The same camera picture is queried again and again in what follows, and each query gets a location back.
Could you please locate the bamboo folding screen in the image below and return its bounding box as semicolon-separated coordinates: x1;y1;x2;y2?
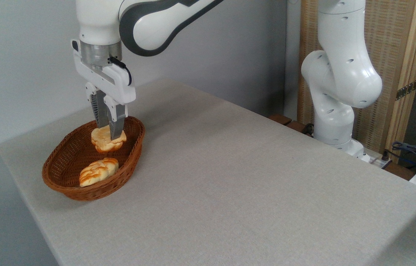
297;0;416;163

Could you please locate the brown wicker basket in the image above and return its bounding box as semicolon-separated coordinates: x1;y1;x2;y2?
42;116;145;201

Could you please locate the dark metal screen hinge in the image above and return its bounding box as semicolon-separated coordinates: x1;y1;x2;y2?
395;79;416;101

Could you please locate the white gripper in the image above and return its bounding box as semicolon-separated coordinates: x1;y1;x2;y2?
71;40;137;141

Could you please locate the round flower-shaped bread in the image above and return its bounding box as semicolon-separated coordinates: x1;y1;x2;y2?
91;125;127;153

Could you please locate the braided oblong bread loaf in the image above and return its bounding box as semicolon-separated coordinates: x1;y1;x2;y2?
79;157;119;187

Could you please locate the brown wooden block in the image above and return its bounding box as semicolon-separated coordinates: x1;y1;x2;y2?
269;114;292;126
285;121;309;134

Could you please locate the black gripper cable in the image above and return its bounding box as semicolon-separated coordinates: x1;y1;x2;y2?
108;56;133;86

